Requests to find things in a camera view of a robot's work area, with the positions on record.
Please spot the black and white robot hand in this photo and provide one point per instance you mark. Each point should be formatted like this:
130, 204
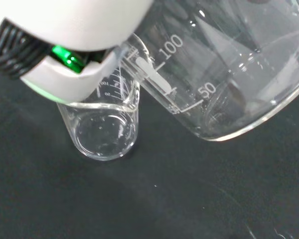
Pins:
72, 22

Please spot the clear glass beaker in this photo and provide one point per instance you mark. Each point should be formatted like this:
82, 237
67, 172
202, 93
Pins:
102, 134

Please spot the black bench cloth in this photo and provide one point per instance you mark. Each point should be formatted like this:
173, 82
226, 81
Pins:
164, 199

